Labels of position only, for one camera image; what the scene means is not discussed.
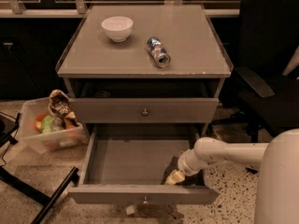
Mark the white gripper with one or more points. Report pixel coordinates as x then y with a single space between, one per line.
186 163

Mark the grey drawer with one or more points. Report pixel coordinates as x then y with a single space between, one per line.
129 163
144 101

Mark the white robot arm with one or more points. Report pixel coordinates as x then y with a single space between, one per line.
277 200

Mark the grey top drawer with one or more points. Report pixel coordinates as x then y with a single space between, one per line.
144 101

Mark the grey drawer cabinet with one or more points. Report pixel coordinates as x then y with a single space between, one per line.
185 32

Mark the clear plastic bin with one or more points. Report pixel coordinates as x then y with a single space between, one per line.
42 142

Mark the black office chair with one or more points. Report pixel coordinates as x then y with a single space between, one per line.
264 83

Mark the blue silver soda can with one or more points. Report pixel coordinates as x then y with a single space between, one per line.
158 52

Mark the clear plastic bottle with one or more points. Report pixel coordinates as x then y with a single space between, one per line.
56 124

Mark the brown chip bag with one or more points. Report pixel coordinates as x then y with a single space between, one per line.
59 105

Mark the green apple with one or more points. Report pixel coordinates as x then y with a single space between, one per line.
46 124

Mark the orange fruit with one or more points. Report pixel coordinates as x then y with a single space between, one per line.
38 121

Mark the white ceramic bowl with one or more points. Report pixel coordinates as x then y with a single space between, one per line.
117 28

